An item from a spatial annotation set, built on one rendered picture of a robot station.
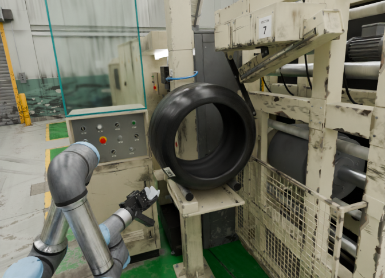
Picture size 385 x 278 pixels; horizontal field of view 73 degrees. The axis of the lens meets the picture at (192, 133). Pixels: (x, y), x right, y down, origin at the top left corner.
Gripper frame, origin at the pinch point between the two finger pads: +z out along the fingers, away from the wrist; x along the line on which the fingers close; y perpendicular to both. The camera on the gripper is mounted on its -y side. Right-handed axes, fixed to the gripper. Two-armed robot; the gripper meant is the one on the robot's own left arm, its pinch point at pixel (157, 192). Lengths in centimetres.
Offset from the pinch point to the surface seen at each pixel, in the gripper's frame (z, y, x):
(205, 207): 23.6, -24.5, -2.6
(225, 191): 46, -28, -3
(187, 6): 64, 81, -18
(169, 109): 19.6, 32.7, -11.4
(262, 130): 87, -8, -23
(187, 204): 14.5, -16.0, 0.4
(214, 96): 35, 30, -28
